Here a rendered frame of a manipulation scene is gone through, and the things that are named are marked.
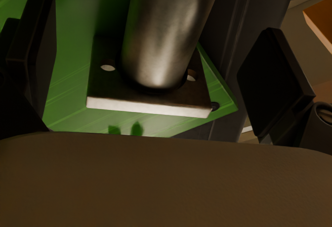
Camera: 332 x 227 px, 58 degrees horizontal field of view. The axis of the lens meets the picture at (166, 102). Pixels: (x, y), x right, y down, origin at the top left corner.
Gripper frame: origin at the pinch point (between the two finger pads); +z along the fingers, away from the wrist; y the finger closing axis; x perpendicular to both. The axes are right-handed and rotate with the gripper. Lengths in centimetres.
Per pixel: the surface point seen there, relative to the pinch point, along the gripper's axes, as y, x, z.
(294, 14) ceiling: 419, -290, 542
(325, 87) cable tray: 209, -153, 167
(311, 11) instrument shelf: 43, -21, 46
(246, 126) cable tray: 150, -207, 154
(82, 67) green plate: -3.2, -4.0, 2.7
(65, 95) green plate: -4.1, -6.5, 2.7
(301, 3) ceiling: 441, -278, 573
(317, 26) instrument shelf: 41, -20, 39
